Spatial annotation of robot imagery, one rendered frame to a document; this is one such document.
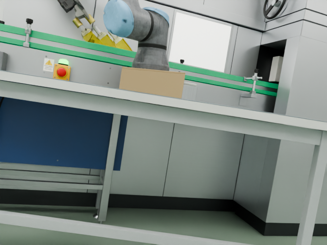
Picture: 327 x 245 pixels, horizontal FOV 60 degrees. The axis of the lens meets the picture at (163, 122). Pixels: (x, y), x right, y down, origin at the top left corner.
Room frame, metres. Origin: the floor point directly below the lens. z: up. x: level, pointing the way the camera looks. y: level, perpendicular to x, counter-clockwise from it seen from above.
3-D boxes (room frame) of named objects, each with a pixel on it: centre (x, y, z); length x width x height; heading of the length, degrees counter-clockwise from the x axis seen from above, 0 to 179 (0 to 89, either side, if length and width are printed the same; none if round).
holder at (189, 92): (1.50, -0.01, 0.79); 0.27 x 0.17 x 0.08; 18
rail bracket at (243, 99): (1.73, -0.49, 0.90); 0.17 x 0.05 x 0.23; 18
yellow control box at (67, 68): (1.33, 0.50, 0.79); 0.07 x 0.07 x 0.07; 18
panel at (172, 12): (1.82, 0.06, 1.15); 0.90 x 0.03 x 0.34; 108
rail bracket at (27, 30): (1.30, 0.67, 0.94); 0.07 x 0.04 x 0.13; 18
